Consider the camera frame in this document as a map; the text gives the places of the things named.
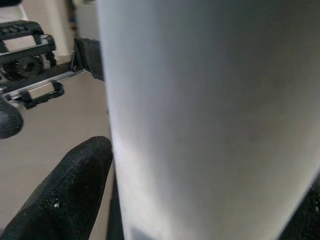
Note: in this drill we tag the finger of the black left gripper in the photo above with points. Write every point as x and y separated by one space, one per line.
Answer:
8 121
90 57

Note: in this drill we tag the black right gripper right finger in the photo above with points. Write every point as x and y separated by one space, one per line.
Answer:
310 217

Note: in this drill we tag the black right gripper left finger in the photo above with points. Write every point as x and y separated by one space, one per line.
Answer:
62 195

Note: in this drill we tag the white plastic table leg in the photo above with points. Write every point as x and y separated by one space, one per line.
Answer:
212 112

